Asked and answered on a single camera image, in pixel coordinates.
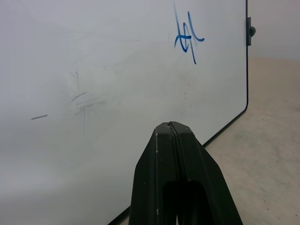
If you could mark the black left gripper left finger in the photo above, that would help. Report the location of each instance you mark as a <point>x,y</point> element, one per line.
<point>152,178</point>

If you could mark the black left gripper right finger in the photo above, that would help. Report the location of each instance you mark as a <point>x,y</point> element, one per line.
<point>201,178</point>

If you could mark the white whiteboard with black frame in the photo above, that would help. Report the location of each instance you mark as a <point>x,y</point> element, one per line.
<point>112,77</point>

